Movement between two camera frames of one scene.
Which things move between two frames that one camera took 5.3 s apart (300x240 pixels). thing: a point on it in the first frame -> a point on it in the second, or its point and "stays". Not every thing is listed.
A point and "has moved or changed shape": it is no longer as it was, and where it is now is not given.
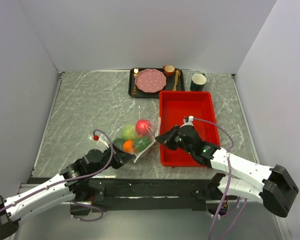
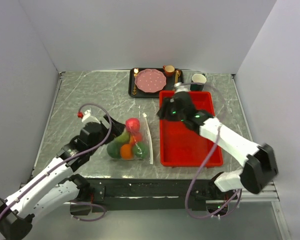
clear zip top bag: x=136 y=137 has moved or changed shape
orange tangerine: x=128 y=146 has moved or changed shape
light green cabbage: x=129 y=132 -> x=124 y=139
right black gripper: x=167 y=138 -> x=167 y=104
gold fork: x=135 y=71 stays
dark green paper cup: x=198 y=82 stays
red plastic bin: x=174 y=107 stays
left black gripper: x=120 y=157 -> x=117 y=128
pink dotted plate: x=150 y=80 stays
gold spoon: x=177 y=74 stays
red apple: x=143 y=127 -> x=132 y=124
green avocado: x=118 y=142 has moved or changed shape
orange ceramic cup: x=169 y=70 stays
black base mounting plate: x=152 y=194 stays
